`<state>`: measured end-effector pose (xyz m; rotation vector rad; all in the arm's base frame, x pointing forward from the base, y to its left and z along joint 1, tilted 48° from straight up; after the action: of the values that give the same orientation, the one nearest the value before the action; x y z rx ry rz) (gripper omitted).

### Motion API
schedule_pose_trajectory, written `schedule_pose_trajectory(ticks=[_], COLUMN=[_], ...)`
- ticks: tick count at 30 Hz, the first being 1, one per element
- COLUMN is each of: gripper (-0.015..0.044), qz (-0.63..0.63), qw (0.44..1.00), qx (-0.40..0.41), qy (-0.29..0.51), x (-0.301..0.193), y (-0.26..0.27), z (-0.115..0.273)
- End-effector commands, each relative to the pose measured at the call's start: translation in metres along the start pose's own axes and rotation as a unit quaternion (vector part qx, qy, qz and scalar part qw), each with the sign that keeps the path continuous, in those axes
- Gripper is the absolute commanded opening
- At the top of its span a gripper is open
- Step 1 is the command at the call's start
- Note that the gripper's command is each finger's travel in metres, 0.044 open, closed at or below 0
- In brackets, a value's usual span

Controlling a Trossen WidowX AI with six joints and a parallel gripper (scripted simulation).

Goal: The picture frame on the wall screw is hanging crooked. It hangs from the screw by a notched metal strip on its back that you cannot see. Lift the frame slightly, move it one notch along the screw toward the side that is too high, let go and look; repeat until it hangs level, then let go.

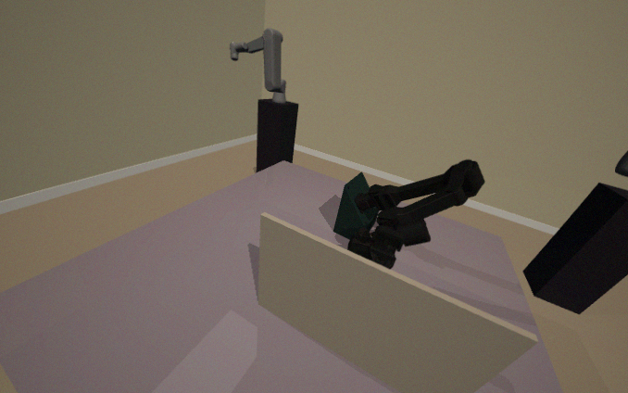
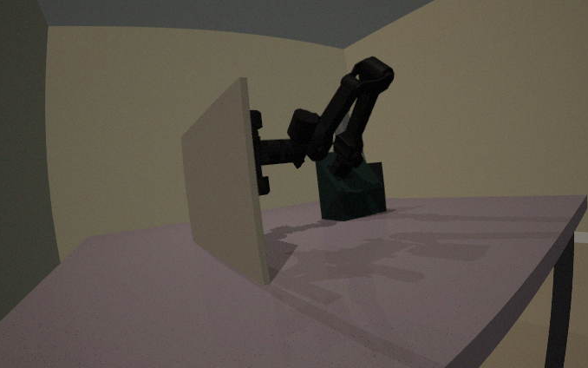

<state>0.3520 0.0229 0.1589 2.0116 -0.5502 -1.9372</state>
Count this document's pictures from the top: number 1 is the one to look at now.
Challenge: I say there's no beige flat rectangular panel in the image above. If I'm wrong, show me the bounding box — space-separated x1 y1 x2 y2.
257 212 538 393

